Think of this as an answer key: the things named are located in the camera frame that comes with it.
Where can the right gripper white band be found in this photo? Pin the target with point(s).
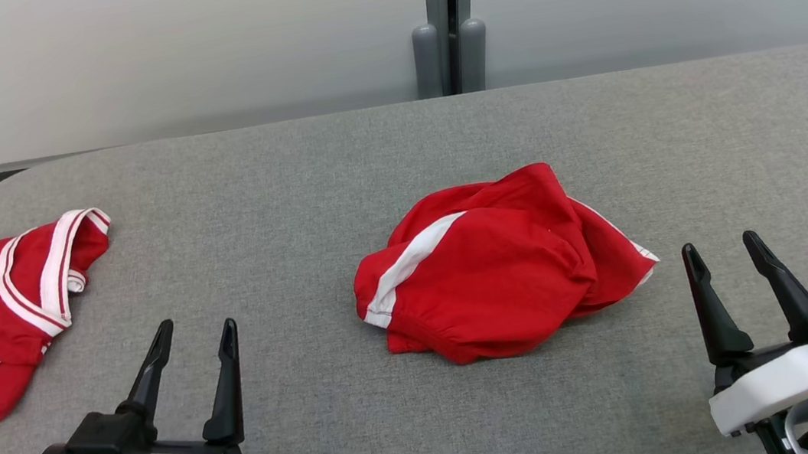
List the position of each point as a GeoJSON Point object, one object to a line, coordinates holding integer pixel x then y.
{"type": "Point", "coordinates": [778, 385]}

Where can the red shorts with white stripe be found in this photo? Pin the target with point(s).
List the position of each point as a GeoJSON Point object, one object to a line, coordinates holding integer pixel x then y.
{"type": "Point", "coordinates": [502, 269]}

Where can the grey fabric sofa cushion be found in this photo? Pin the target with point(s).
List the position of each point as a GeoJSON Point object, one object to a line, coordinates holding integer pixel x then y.
{"type": "Point", "coordinates": [292, 194]}

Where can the grey cylindrical post cap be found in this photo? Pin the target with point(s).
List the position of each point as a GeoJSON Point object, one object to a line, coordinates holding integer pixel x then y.
{"type": "Point", "coordinates": [428, 62]}
{"type": "Point", "coordinates": [475, 56]}

